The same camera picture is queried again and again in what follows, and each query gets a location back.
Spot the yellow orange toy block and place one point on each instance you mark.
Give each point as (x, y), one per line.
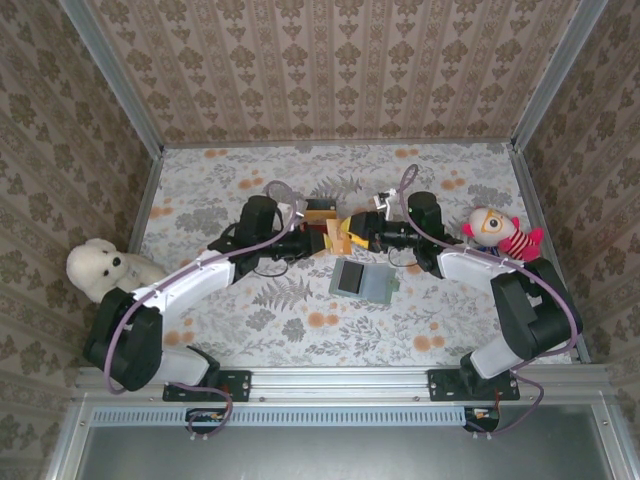
(339, 235)

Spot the dark red card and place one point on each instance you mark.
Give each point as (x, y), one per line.
(316, 230)

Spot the dark brown card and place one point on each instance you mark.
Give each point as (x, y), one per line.
(320, 205)

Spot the green card holder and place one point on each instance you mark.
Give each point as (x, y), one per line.
(380, 285)

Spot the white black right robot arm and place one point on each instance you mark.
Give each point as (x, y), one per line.
(530, 310)

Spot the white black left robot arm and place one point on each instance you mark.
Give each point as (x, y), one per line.
(200, 275)

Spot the white pink plush doll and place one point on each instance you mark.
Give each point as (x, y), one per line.
(500, 230)

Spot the white teddy bear plush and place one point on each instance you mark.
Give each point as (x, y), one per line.
(110, 270)

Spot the grey metal panel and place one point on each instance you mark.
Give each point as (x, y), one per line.
(325, 455)

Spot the aluminium back rail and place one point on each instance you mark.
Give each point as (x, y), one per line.
(340, 144)

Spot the aluminium side rail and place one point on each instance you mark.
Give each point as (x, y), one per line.
(531, 200)
(150, 195)

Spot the aluminium front rail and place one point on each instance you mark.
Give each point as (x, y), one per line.
(340, 382)

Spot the aluminium corner post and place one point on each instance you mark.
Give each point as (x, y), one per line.
(114, 70)
(556, 70)

